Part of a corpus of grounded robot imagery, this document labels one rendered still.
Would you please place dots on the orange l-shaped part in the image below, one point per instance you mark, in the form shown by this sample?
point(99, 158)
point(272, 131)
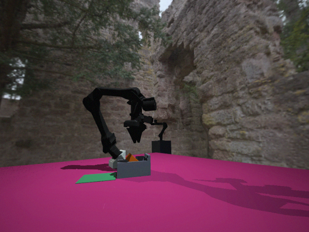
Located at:
point(131, 158)

